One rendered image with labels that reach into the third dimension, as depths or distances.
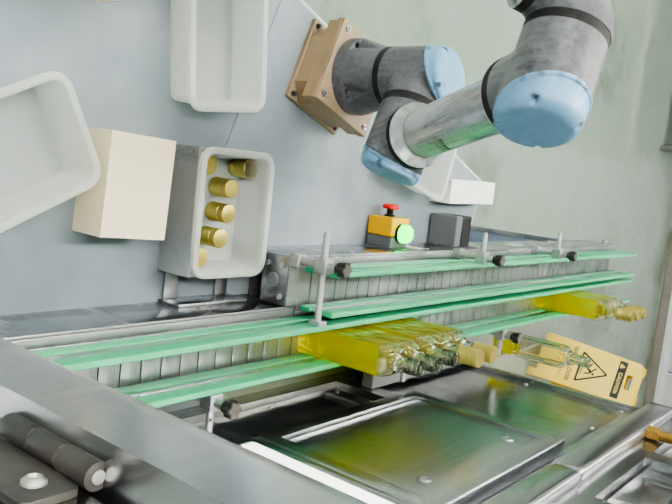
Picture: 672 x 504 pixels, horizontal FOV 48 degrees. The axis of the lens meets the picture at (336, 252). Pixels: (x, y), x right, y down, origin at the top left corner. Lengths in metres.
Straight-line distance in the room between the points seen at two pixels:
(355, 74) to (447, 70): 0.18
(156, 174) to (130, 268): 0.18
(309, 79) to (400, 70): 0.19
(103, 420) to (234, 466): 0.06
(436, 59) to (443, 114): 0.22
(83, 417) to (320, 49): 1.28
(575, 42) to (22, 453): 0.85
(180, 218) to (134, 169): 0.15
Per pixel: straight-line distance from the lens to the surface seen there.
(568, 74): 1.00
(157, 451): 0.27
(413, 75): 1.40
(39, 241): 1.21
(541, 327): 2.46
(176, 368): 1.25
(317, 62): 1.52
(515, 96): 1.00
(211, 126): 1.39
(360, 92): 1.48
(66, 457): 0.29
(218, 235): 1.34
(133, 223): 1.21
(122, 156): 1.18
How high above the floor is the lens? 1.79
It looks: 38 degrees down
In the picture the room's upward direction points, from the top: 101 degrees clockwise
